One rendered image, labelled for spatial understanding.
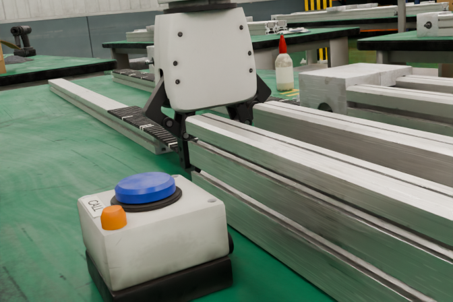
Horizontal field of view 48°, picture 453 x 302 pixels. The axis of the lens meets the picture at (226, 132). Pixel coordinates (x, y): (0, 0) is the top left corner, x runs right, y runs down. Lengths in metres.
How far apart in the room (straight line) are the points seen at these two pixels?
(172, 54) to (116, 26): 11.69
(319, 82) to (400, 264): 0.37
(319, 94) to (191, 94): 0.17
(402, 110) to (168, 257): 0.30
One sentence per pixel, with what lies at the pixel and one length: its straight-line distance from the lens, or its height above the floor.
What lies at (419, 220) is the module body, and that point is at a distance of 0.25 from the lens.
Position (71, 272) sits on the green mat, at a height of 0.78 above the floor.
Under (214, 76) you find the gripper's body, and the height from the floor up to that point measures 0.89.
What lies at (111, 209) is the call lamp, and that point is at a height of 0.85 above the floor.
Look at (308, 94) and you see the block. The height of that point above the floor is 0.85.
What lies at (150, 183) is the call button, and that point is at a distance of 0.33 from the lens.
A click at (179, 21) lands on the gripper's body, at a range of 0.50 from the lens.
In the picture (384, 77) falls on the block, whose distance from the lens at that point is 0.61.
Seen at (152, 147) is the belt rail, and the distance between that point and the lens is 0.70.
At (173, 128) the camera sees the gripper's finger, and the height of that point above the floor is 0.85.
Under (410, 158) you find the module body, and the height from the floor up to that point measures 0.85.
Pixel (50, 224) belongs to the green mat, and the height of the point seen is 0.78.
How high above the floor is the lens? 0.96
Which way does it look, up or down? 13 degrees down
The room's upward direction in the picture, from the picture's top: 6 degrees counter-clockwise
